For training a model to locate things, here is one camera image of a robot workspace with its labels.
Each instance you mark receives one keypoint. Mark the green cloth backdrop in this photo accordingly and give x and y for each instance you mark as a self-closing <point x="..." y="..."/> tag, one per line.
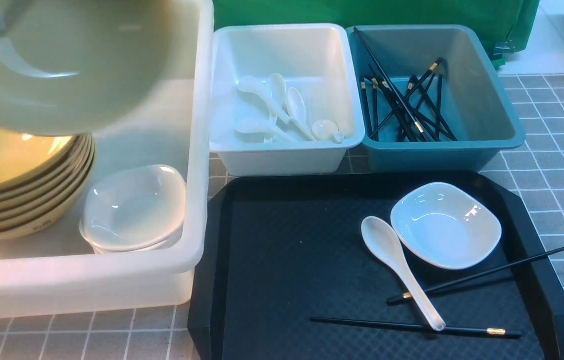
<point x="493" y="21"/>

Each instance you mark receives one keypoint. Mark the black chopstick vertical right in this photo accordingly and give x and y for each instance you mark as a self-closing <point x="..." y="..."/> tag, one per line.
<point x="439" y="124"/>

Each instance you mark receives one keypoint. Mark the white spoon in bin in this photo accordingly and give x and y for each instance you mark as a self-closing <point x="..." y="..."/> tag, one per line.
<point x="252" y="85"/>

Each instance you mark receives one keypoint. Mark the white spoon centre bin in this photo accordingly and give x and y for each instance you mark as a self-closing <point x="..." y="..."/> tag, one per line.
<point x="277" y="87"/>

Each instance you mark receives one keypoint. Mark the white spoon right bin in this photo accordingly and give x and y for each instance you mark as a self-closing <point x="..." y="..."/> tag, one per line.
<point x="298" y="112"/>

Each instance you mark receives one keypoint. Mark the bottom stacked beige bowl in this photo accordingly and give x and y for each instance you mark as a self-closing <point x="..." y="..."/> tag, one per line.
<point x="59" y="209"/>

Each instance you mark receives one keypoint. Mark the small white spoon front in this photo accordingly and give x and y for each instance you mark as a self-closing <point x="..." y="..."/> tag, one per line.
<point x="326" y="130"/>

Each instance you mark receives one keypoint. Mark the metal clamp on backdrop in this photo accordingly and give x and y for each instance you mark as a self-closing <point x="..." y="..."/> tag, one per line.
<point x="501" y="49"/>

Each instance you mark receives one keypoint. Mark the stacked white dish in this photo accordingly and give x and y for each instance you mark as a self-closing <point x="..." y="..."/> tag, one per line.
<point x="158" y="229"/>
<point x="153" y="192"/>

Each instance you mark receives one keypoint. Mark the long leaning black chopstick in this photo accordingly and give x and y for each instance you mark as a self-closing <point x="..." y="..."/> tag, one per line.
<point x="402" y="109"/>

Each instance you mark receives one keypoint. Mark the white plastic spoon bin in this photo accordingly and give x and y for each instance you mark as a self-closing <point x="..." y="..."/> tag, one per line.
<point x="316" y="59"/>

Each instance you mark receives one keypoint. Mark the beige noodle bowl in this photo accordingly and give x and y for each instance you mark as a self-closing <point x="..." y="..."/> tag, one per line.
<point x="76" y="66"/>

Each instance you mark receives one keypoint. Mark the white ceramic soup spoon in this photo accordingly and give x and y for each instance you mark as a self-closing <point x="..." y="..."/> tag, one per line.
<point x="384" y="243"/>

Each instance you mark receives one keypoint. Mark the black chopstick crossing centre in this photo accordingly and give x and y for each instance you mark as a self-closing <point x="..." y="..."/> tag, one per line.
<point x="425" y="95"/>

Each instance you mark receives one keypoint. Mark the lower stacked white dish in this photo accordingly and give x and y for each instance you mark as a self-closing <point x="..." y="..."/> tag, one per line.
<point x="158" y="229"/>

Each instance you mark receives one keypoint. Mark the top stacked beige bowl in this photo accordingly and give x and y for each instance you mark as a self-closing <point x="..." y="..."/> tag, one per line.
<point x="24" y="156"/>

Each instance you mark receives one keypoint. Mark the teal plastic chopstick bin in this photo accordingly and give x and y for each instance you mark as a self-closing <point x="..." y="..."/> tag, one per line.
<point x="474" y="101"/>

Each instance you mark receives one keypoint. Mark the white square sauce dish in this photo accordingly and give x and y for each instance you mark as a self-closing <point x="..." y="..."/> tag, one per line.
<point x="446" y="227"/>

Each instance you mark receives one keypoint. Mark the top stacked white dish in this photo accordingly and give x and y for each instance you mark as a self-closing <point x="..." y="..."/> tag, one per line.
<point x="153" y="192"/>

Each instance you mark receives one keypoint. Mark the large translucent white tub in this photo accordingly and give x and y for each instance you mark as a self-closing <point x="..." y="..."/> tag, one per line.
<point x="55" y="271"/>

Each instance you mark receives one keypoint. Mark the black serving tray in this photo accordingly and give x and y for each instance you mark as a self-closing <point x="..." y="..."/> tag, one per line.
<point x="280" y="250"/>

